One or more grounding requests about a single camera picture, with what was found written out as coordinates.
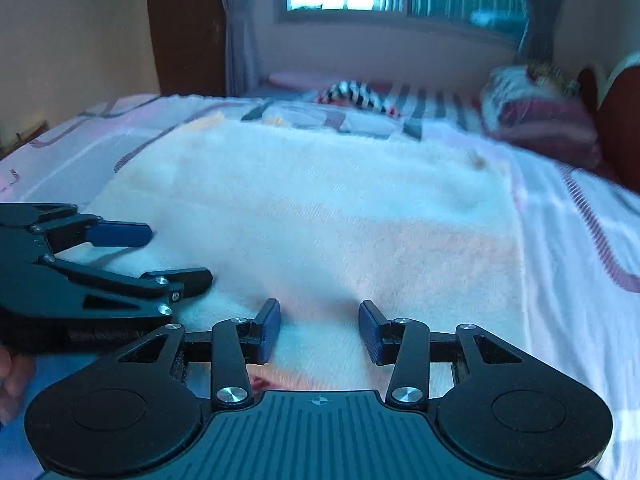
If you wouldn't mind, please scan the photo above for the black white striped cloth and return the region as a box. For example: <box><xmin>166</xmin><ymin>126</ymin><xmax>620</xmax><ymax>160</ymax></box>
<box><xmin>315</xmin><ymin>80</ymin><xmax>402</xmax><ymax>117</ymax></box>

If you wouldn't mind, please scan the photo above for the pastel patterned bed sheet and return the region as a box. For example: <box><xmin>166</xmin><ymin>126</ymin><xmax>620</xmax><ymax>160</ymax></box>
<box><xmin>0</xmin><ymin>92</ymin><xmax>640</xmax><ymax>480</ymax></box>

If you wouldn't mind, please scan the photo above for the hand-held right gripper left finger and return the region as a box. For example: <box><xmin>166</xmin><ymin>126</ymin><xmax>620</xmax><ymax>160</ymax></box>
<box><xmin>117</xmin><ymin>298</ymin><xmax>282</xmax><ymax>410</ymax></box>

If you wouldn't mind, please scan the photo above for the striped bed sheet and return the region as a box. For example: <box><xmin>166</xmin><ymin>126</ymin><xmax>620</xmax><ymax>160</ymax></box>
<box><xmin>245</xmin><ymin>80</ymin><xmax>497</xmax><ymax>137</ymax></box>

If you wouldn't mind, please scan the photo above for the striped red pillow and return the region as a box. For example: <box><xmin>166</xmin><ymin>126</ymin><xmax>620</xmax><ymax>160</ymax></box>
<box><xmin>480</xmin><ymin>65</ymin><xmax>604</xmax><ymax>171</ymax></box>

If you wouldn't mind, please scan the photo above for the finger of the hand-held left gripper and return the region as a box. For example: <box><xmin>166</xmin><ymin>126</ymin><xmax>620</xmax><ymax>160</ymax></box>
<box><xmin>0</xmin><ymin>202</ymin><xmax>154</xmax><ymax>257</ymax></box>
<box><xmin>42</xmin><ymin>255</ymin><xmax>214</xmax><ymax>318</ymax></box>

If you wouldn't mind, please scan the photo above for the person's left hand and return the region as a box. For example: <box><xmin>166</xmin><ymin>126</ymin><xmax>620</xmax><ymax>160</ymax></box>
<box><xmin>0</xmin><ymin>345</ymin><xmax>37</xmax><ymax>426</ymax></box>

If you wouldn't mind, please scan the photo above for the white knit sweater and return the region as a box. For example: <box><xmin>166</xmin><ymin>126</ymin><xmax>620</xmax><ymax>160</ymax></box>
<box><xmin>85</xmin><ymin>112</ymin><xmax>527</xmax><ymax>392</ymax></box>

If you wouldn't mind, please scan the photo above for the patterned cloth bundle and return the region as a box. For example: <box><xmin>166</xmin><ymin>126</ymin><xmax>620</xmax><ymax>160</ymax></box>
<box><xmin>525</xmin><ymin>60</ymin><xmax>582</xmax><ymax>97</ymax></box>

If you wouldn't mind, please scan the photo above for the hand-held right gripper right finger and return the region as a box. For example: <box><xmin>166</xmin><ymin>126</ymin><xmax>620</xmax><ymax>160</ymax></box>
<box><xmin>358</xmin><ymin>300</ymin><xmax>525</xmax><ymax>408</ymax></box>

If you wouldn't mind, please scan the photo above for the grey window curtain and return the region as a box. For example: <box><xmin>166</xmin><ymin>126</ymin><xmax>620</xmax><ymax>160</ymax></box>
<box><xmin>220</xmin><ymin>0</ymin><xmax>264</xmax><ymax>97</ymax></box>
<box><xmin>517</xmin><ymin>0</ymin><xmax>567</xmax><ymax>64</ymax></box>

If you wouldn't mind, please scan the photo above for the dark brown wardrobe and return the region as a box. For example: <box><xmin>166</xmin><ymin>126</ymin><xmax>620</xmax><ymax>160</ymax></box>
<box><xmin>145</xmin><ymin>0</ymin><xmax>226</xmax><ymax>97</ymax></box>

